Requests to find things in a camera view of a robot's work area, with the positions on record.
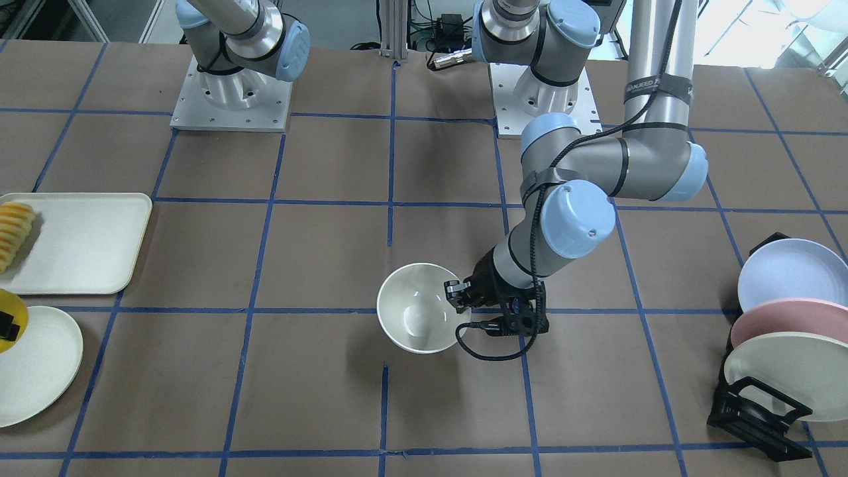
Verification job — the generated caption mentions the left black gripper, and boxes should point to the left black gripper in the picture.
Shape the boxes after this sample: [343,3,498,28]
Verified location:
[443,250,534,314]

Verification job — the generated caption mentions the white ceramic bowl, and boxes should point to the white ceramic bowl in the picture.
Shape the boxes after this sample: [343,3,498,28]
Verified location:
[376,263,472,355]

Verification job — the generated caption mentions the yellow lemon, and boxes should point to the yellow lemon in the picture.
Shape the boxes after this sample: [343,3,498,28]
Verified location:
[1,289,29,353]

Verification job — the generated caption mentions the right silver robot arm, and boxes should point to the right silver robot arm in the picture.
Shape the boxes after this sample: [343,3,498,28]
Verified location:
[172,1,441,224]

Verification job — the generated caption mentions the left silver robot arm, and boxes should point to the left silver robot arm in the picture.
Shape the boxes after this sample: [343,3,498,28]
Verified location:
[445,1,708,311]

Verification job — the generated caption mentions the black dish rack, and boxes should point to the black dish rack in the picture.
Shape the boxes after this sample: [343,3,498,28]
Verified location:
[707,232,814,462]

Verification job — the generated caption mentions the blue plate in rack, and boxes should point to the blue plate in rack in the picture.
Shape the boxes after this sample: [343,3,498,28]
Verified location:
[737,238,847,311]

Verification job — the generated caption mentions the pink plate in rack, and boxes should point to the pink plate in rack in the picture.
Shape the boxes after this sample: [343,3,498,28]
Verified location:
[730,297,847,347]

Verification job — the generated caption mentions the cream plate in rack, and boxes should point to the cream plate in rack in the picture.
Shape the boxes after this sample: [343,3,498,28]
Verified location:
[723,332,847,422]

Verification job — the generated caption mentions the cream rectangular tray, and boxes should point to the cream rectangular tray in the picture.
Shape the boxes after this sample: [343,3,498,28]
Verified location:
[1,192,152,295]

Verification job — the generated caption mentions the cream round plate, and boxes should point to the cream round plate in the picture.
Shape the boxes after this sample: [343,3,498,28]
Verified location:
[1,306,84,428]

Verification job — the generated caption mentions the sliced yellow pineapple toy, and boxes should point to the sliced yellow pineapple toy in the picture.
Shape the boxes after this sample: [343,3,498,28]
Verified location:
[1,201,36,274]

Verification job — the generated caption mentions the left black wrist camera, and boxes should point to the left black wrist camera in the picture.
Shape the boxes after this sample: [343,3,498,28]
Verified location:
[500,297,549,337]

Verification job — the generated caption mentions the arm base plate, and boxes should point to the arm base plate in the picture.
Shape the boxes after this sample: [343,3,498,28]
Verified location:
[170,58,293,133]
[488,63,602,139]

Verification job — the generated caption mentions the aluminium frame post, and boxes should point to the aluminium frame post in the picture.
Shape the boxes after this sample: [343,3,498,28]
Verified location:
[376,1,409,64]

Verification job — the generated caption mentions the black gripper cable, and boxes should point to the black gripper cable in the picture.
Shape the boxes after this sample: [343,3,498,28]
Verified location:
[454,0,684,362]

